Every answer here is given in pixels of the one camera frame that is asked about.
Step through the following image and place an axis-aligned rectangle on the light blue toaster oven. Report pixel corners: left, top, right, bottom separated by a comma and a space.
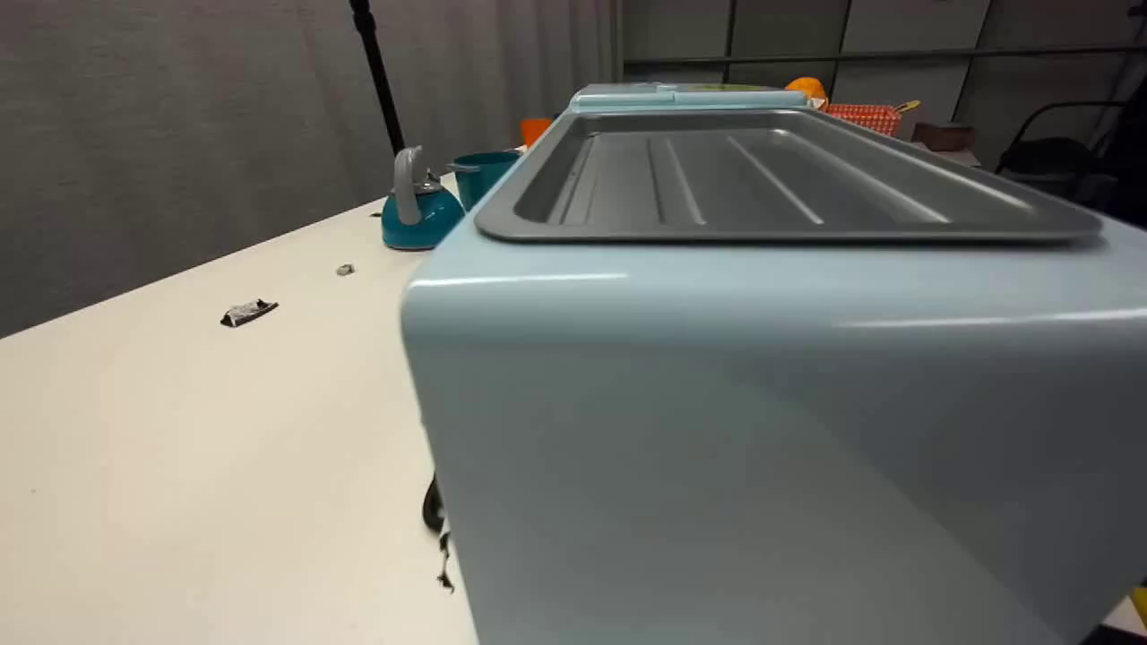
398, 80, 1147, 645

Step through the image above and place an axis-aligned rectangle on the gray ribbed griddle tray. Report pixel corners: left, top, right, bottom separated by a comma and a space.
472, 109, 1104, 246

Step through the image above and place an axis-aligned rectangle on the black tripod pole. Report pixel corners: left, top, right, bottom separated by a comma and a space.
346, 0, 410, 159

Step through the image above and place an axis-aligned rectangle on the black tape mark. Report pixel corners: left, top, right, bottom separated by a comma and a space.
220, 295, 282, 331

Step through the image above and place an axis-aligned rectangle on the yellow orange ball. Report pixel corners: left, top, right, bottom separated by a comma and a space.
783, 71, 831, 109

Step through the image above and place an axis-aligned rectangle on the orange red basket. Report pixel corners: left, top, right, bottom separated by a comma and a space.
821, 95, 924, 143

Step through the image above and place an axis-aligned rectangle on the brown box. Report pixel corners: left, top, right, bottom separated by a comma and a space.
910, 117, 980, 159

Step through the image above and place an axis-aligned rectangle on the black chair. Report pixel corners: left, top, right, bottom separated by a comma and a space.
993, 95, 1147, 221

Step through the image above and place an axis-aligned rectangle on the teal kettle with gray handle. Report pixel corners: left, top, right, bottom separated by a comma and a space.
375, 143, 466, 253

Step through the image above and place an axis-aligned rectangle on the black power cable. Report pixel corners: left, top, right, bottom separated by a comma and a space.
420, 473, 459, 596

